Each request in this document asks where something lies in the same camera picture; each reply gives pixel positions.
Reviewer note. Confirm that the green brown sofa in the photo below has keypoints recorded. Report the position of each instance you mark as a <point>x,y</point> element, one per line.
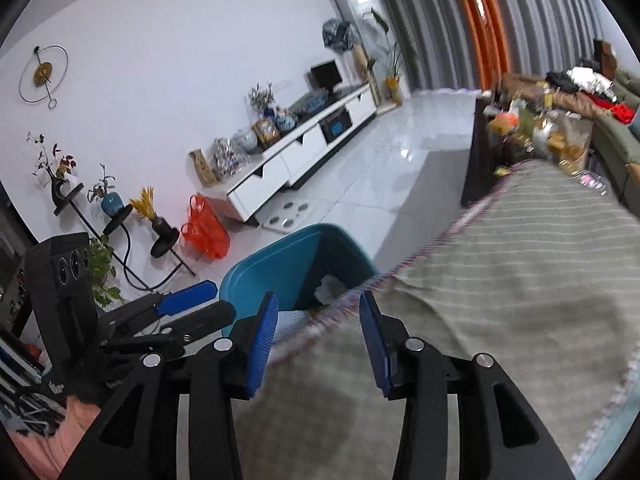
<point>612,145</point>

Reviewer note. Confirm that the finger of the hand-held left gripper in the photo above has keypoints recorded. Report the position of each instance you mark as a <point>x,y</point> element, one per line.
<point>187,296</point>
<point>205,317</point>

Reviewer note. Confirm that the dried flower vase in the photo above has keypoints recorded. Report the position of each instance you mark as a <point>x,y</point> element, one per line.
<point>262,100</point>

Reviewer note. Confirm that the gold gift box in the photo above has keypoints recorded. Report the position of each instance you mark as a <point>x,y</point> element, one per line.
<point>266,132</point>

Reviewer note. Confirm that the round wall clock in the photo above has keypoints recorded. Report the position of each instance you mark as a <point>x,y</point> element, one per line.
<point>44,74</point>

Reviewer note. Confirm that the black monitor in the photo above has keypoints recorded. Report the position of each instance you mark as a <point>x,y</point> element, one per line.
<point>326,74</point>

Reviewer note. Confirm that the teal vase with plant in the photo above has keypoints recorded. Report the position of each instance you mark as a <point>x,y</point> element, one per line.
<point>110,202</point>

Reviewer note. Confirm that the black plant stand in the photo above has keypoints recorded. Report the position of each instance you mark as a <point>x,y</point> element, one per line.
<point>125,255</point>

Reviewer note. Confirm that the grey curtains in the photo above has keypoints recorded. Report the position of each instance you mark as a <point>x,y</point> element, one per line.
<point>540,15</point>

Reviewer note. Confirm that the green potted vine plant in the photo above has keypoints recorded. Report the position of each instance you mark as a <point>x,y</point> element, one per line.
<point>104,270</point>

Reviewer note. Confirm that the orange curtain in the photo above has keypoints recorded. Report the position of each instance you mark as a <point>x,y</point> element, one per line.
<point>480,25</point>

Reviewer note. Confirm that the orange plastic bag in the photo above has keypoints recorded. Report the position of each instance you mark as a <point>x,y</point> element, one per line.
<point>205,232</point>

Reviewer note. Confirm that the teal trash bin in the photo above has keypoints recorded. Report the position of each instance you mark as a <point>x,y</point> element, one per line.
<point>280,265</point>

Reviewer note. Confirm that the black vase with yellow wheat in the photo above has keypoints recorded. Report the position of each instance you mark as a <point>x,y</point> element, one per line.
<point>157,220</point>

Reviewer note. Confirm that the group of jars and bottles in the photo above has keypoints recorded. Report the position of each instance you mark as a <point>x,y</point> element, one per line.
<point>542,132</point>

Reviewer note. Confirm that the dark side table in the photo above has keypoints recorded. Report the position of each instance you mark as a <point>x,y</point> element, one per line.
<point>480,160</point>

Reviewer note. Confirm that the blue white porcelain jar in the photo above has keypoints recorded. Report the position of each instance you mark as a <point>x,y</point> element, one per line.
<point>286,121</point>

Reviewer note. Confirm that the green checked tablecloth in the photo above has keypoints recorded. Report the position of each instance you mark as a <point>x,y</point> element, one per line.
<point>475,285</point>

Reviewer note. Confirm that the tall plant in yellow pot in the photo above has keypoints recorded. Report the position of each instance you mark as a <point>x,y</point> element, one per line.
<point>395,67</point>

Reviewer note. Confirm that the blue-grey patterned bag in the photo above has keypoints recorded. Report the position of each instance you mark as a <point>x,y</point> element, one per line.
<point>340,35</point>

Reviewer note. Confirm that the white standing air conditioner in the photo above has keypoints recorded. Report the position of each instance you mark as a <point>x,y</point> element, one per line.
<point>361,7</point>

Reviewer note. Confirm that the pile of clothes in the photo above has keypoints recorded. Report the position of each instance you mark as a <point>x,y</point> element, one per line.
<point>585,85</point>

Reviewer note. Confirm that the white tissue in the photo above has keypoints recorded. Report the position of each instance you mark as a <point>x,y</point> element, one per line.
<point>331,290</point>

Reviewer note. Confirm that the dark cluttered shelf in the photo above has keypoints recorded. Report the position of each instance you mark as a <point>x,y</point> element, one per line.
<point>22,365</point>

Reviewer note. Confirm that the white TV cabinet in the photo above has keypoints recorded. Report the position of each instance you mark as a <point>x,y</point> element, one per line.
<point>270,180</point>

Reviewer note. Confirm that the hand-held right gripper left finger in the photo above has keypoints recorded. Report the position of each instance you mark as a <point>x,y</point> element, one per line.
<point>262,345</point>

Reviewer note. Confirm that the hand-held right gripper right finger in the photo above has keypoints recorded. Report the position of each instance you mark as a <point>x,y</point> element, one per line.
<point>375,345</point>

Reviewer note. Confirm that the brown paper box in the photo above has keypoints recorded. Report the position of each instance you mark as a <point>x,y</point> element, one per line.
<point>203,167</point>

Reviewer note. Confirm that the white bathroom scale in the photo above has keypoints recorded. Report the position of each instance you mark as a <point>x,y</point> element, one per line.
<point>290,216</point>

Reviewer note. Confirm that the shiny foil bag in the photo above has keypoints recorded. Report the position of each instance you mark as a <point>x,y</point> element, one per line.
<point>231,157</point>

